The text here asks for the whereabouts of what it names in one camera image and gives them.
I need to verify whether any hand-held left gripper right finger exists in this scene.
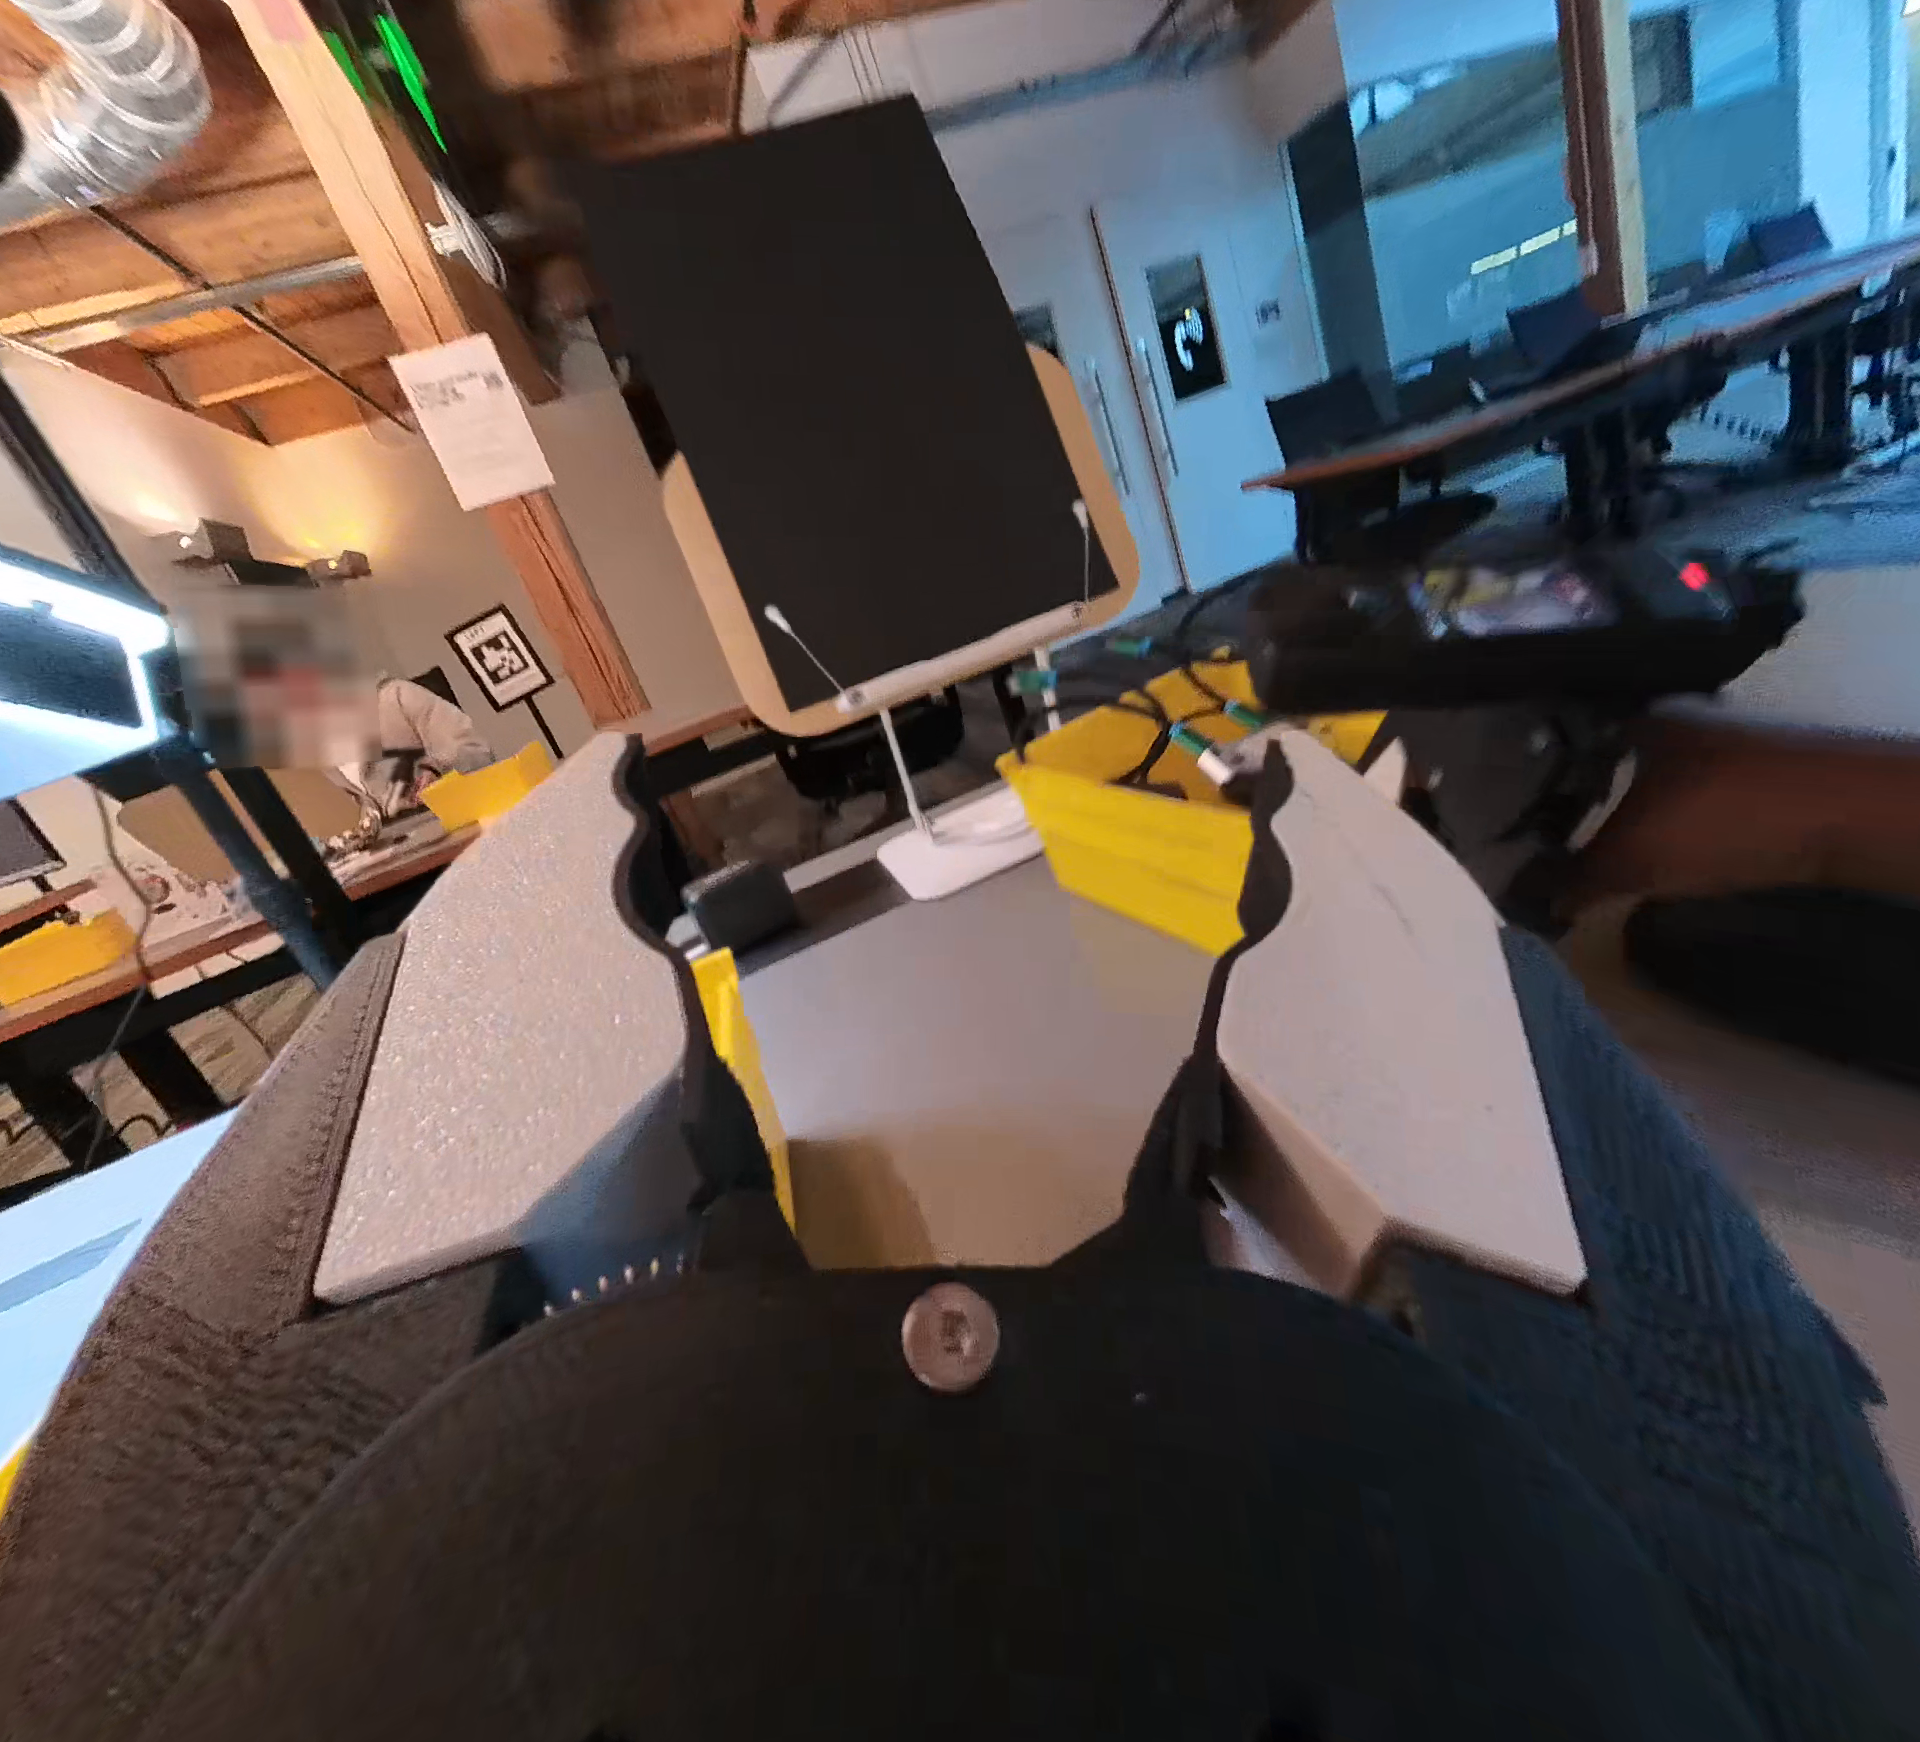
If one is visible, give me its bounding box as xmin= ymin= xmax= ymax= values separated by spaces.
xmin=1187 ymin=729 xmax=1593 ymax=1307

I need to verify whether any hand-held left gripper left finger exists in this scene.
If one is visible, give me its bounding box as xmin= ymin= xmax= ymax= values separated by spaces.
xmin=314 ymin=726 xmax=715 ymax=1309

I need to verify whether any yellow plastic bin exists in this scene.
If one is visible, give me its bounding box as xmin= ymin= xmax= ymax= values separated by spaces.
xmin=418 ymin=740 xmax=560 ymax=832
xmin=687 ymin=942 xmax=801 ymax=1235
xmin=994 ymin=658 xmax=1395 ymax=959
xmin=0 ymin=908 xmax=144 ymax=1010

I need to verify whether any person's right forearm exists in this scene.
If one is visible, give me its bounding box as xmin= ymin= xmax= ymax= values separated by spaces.
xmin=1561 ymin=706 xmax=1920 ymax=907

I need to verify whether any small black box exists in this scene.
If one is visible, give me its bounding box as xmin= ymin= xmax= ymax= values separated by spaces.
xmin=682 ymin=860 xmax=801 ymax=959

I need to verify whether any long wooden office desk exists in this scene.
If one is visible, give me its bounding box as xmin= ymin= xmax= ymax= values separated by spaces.
xmin=1243 ymin=235 xmax=1920 ymax=561

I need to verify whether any door window with phone icon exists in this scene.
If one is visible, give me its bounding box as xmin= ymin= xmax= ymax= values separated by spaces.
xmin=1144 ymin=255 xmax=1236 ymax=406

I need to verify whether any framed marker tag sign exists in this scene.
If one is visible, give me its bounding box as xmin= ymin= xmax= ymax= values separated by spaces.
xmin=443 ymin=602 xmax=560 ymax=719

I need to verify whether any black mesh cushion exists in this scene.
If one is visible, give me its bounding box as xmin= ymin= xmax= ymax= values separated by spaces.
xmin=1620 ymin=883 xmax=1920 ymax=1088

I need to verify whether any led light panel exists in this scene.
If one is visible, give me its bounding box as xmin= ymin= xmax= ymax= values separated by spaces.
xmin=0 ymin=541 xmax=179 ymax=798

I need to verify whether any black board with wooden rim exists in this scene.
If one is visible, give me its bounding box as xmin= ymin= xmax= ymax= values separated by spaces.
xmin=579 ymin=92 xmax=1142 ymax=738

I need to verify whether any white paper notice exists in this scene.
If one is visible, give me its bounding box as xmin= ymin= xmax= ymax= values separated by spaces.
xmin=387 ymin=330 xmax=560 ymax=514

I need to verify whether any silver ventilation duct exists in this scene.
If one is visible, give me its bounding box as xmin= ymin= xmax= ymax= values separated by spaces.
xmin=0 ymin=0 xmax=215 ymax=217

